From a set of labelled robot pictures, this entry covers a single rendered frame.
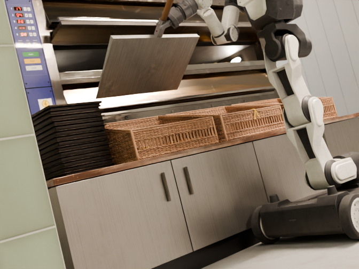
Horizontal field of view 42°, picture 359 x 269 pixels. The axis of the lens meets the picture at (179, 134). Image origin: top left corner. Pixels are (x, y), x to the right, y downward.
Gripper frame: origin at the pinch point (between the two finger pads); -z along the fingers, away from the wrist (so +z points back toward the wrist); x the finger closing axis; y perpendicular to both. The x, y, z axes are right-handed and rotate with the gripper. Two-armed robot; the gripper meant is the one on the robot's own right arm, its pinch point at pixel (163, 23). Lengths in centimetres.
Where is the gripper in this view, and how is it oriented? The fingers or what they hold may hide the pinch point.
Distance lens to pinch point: 239.0
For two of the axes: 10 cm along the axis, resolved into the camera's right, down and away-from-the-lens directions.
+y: 1.6, 5.2, 8.4
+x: 5.6, 6.5, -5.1
